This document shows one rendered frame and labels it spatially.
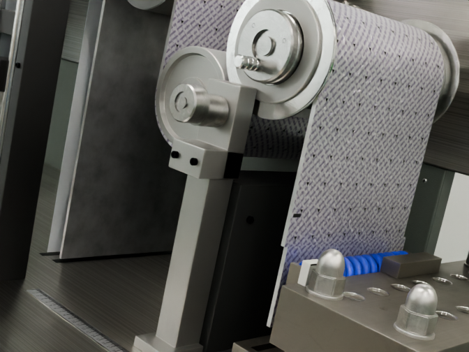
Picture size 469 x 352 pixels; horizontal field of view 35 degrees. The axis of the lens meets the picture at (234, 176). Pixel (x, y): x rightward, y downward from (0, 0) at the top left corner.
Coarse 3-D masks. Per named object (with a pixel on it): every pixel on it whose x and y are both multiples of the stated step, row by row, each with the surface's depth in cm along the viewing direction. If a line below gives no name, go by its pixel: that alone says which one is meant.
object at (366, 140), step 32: (320, 96) 74; (352, 96) 78; (384, 96) 82; (416, 96) 86; (320, 128) 75; (352, 128) 79; (384, 128) 83; (416, 128) 88; (320, 160) 77; (352, 160) 81; (384, 160) 85; (416, 160) 90; (320, 192) 78; (352, 192) 82; (384, 192) 87; (288, 224) 76; (320, 224) 80; (352, 224) 84; (384, 224) 89
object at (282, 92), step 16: (272, 0) 77; (288, 0) 75; (304, 0) 74; (304, 16) 74; (240, 32) 80; (304, 32) 74; (304, 48) 74; (304, 64) 74; (240, 80) 80; (288, 80) 75; (304, 80) 74; (256, 96) 78; (272, 96) 76; (288, 96) 75
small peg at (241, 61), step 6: (240, 54) 74; (234, 60) 74; (240, 60) 74; (246, 60) 74; (252, 60) 75; (258, 60) 75; (240, 66) 74; (246, 66) 74; (252, 66) 75; (258, 66) 75
